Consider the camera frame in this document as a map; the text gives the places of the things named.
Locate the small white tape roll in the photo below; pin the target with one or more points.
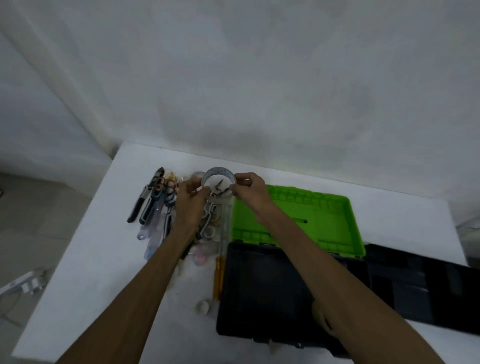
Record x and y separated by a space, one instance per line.
203 307

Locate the person's right hand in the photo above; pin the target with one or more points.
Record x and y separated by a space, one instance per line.
254 195

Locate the person's left thumb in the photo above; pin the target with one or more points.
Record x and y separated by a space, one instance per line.
204 193

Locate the person's right thumb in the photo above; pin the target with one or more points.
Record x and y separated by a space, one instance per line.
236 189

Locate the pink and white tape roll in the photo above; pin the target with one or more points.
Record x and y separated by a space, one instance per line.
200 257

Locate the person's left forearm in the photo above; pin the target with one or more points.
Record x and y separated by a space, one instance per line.
131 296

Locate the black toolbox lid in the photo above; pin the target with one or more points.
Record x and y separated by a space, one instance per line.
420 287

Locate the grey tape roll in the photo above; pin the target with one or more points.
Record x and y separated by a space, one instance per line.
219 173

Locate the person's left hand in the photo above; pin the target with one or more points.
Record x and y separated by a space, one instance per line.
189 212

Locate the white power strip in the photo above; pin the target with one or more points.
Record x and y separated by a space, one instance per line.
26 284

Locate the clear plastic box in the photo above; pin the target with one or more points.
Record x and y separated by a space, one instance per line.
221 228

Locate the person's right forearm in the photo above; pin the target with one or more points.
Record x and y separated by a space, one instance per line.
333 288

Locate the black toolbox base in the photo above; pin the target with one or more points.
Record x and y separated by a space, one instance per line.
262 296

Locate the green plastic organizer tray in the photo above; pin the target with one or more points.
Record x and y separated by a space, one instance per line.
300 221

